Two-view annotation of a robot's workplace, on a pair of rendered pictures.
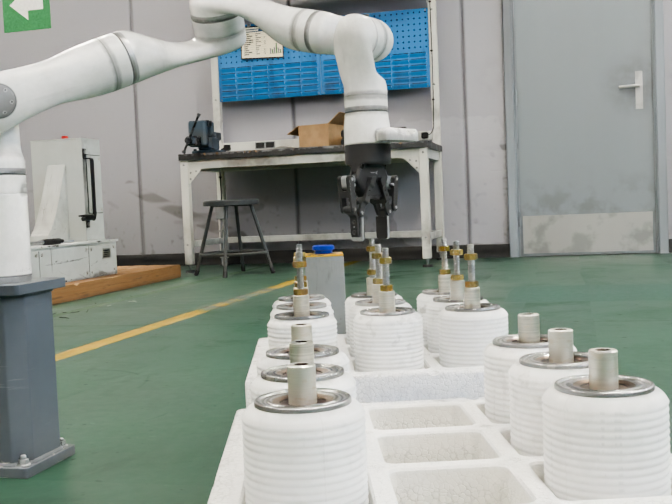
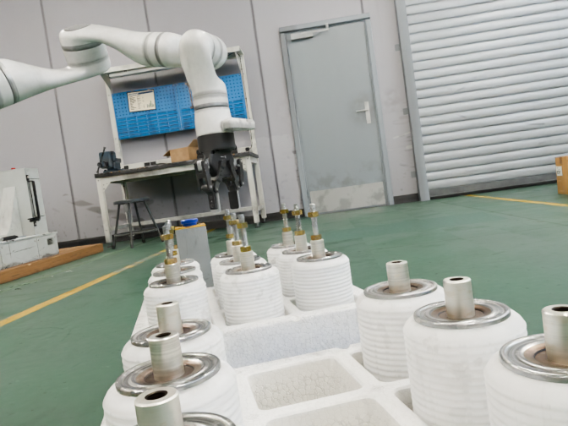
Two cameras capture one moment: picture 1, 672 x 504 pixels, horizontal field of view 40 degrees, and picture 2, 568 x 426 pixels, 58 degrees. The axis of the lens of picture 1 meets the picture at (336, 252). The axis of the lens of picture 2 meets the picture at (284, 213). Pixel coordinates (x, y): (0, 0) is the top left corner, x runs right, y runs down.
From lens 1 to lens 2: 0.44 m
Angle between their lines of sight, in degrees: 9
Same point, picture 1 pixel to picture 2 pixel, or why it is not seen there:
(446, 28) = (253, 84)
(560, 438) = not seen: outside the picture
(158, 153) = (82, 175)
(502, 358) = (381, 312)
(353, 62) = (197, 68)
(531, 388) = (442, 354)
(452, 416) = (329, 369)
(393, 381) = (261, 331)
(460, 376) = (319, 318)
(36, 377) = not seen: outside the picture
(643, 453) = not seen: outside the picture
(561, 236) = (333, 201)
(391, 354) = (256, 306)
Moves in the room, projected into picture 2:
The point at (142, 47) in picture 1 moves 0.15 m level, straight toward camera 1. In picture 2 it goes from (18, 70) to (7, 48)
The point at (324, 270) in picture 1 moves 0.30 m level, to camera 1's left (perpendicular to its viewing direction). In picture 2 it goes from (192, 238) to (53, 259)
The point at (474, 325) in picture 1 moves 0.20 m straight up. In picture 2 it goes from (324, 272) to (307, 144)
